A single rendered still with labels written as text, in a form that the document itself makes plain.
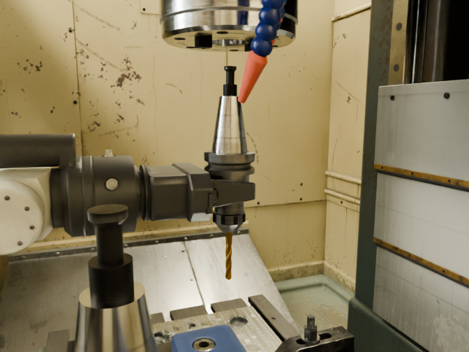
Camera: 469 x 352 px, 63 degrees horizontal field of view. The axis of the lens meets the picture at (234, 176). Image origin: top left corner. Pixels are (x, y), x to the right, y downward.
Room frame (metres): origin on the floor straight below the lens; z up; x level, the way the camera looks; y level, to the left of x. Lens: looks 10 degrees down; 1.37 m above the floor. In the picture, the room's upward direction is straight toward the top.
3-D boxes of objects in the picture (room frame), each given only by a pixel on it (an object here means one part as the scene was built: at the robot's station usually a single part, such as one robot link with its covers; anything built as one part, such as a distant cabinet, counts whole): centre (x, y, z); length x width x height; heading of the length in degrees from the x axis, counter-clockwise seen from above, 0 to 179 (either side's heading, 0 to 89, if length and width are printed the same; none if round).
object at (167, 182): (0.44, 0.10, 1.27); 0.13 x 0.12 x 0.10; 20
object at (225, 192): (0.44, 0.00, 1.27); 0.06 x 0.02 x 0.03; 110
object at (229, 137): (0.48, 0.01, 1.35); 0.04 x 0.04 x 0.07
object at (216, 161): (0.48, 0.01, 1.30); 0.06 x 0.06 x 0.03
